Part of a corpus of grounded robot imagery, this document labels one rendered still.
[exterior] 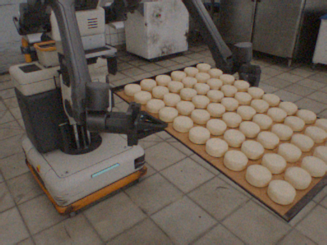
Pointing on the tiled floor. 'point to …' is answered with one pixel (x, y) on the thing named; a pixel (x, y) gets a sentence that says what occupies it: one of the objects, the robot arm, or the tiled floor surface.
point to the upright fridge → (273, 25)
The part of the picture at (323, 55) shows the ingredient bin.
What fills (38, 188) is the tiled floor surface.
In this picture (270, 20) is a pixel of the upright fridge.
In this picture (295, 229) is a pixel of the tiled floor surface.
